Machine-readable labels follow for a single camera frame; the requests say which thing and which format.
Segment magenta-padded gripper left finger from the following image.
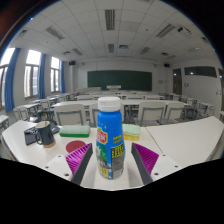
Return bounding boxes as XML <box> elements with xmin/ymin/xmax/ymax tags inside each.
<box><xmin>43</xmin><ymin>143</ymin><xmax>94</xmax><ymax>186</ymax></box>

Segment green chalkboard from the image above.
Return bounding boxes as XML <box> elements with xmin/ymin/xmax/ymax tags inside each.
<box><xmin>87</xmin><ymin>69</ymin><xmax>153</xmax><ymax>92</ymax></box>

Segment blue white-capped drink bottle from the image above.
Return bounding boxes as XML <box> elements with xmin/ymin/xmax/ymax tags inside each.
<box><xmin>95</xmin><ymin>96</ymin><xmax>126</xmax><ymax>180</ymax></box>

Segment classroom windows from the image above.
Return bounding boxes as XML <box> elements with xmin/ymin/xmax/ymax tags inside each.
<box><xmin>0</xmin><ymin>47</ymin><xmax>61</xmax><ymax>108</ymax></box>

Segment ceiling light panels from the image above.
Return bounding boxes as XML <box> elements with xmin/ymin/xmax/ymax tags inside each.
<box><xmin>18</xmin><ymin>9</ymin><xmax>209</xmax><ymax>56</ymax></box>

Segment blue window curtains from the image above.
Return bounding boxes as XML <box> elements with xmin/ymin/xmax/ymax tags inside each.
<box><xmin>4</xmin><ymin>47</ymin><xmax>66</xmax><ymax>113</ymax></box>

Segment dark long wall window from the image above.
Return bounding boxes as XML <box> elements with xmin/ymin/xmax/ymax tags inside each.
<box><xmin>184</xmin><ymin>65</ymin><xmax>218</xmax><ymax>78</ymax></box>

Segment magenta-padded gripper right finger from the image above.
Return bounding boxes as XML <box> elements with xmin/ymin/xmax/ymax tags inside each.
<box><xmin>130</xmin><ymin>142</ymin><xmax>183</xmax><ymax>186</ymax></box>

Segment green and white sponge block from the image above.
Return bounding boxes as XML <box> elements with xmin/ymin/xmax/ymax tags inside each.
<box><xmin>59</xmin><ymin>124</ymin><xmax>91</xmax><ymax>138</ymax></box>

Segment flat round red coaster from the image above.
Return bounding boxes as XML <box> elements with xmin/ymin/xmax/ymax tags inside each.
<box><xmin>65</xmin><ymin>140</ymin><xmax>88</xmax><ymax>154</ymax></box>

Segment white classroom chairs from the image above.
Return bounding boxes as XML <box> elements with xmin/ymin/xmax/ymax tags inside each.
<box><xmin>13</xmin><ymin>86</ymin><xmax>224</xmax><ymax>128</ymax></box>

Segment dark flat pad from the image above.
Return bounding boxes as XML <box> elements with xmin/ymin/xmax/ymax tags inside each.
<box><xmin>23</xmin><ymin>123</ymin><xmax>61</xmax><ymax>146</ymax></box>

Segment dark classroom door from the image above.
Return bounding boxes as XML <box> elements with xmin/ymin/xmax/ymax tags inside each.
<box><xmin>172</xmin><ymin>68</ymin><xmax>183</xmax><ymax>96</ymax></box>

